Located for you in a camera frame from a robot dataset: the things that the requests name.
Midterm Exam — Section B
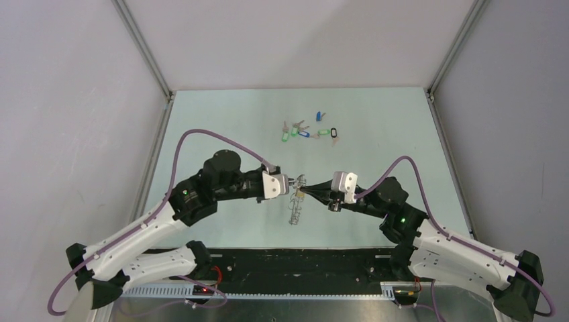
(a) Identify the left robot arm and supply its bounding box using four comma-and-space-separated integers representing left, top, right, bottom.
66, 150, 289, 309

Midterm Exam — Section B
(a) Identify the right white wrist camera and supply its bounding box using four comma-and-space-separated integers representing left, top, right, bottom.
331, 171, 358, 193

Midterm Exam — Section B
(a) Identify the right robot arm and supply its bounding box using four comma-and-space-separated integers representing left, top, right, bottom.
300, 172, 544, 321

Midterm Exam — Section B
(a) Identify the green tag key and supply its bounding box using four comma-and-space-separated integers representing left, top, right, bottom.
310, 129, 330, 139
281, 121, 290, 142
291, 120, 304, 137

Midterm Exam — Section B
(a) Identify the blue tag key middle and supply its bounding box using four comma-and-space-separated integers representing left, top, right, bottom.
297, 126, 311, 138

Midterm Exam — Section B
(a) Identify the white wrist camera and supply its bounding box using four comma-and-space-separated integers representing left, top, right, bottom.
331, 171, 358, 193
262, 171, 290, 199

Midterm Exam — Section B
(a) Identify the electronics board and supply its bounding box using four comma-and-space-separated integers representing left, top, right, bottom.
393, 288, 420, 298
191, 284, 217, 297

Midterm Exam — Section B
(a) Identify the left electronics board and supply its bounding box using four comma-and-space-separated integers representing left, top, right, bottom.
191, 284, 217, 297

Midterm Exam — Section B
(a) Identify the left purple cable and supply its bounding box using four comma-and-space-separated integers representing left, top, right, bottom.
47, 129, 276, 317

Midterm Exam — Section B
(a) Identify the purple cable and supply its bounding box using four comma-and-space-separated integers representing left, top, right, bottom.
354, 156, 556, 318
47, 129, 276, 317

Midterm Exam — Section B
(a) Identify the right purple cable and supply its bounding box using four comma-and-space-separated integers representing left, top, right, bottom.
354, 156, 556, 318

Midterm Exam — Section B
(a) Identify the blue tag key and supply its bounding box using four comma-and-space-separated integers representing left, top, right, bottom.
297, 126, 311, 138
315, 111, 326, 122

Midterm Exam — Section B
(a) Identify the blue tag key far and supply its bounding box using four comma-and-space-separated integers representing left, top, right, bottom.
315, 111, 326, 122

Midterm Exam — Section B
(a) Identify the metal keyring disc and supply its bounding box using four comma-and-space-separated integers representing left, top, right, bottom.
289, 174, 307, 225

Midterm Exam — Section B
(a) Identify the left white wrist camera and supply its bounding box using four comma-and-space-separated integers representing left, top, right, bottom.
262, 171, 290, 199

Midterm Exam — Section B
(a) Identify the green tag key centre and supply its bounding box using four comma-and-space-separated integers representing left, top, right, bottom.
291, 120, 304, 137

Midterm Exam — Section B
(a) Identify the right electronics board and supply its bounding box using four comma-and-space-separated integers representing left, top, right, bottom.
393, 288, 420, 298

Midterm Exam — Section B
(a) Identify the black tag key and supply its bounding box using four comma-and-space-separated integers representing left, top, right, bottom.
330, 127, 339, 146

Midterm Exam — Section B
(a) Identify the green tag key left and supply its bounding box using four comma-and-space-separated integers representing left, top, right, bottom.
281, 121, 290, 142

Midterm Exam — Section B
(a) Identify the green tag key right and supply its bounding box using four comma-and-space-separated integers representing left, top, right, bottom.
310, 129, 330, 139

